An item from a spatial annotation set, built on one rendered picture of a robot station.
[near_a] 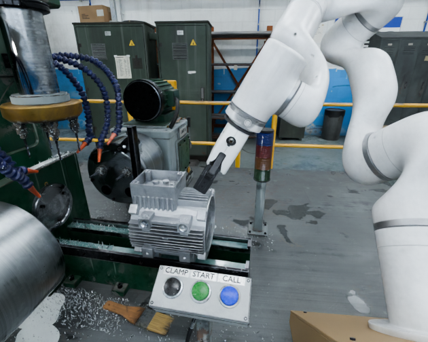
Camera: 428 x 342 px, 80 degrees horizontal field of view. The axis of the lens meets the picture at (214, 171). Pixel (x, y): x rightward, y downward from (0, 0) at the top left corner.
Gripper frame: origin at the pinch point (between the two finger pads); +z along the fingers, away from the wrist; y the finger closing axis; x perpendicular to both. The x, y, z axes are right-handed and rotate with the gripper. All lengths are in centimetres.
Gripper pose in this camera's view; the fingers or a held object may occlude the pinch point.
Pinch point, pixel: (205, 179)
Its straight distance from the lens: 58.9
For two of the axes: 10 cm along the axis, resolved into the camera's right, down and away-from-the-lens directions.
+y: 1.8, -3.8, 9.1
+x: -8.5, -5.2, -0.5
